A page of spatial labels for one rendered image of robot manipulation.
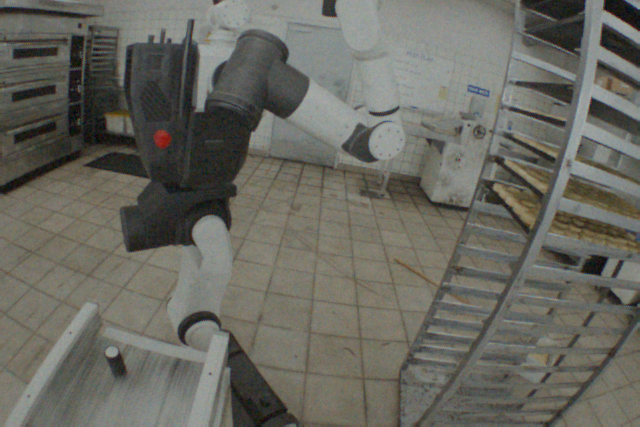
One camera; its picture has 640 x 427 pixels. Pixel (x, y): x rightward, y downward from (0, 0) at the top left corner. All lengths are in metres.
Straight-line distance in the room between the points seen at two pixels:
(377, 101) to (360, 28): 0.15
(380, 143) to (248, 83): 0.27
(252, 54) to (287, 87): 0.08
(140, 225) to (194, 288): 0.25
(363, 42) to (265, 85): 0.18
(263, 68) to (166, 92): 0.21
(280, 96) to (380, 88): 0.19
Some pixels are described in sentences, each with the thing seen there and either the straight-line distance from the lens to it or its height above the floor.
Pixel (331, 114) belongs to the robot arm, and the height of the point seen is 1.31.
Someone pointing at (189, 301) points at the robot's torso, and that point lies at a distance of 0.94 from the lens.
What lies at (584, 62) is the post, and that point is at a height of 1.55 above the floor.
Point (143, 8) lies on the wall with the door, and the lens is 5.64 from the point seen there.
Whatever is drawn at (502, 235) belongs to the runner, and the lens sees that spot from 1.28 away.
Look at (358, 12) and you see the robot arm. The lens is 0.55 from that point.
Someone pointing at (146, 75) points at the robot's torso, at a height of 1.34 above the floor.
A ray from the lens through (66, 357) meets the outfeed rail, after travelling 0.68.
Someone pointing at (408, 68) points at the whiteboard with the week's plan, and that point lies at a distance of 4.74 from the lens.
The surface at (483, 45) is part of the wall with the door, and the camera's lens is 5.19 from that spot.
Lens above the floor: 1.38
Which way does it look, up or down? 20 degrees down
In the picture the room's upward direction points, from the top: 10 degrees clockwise
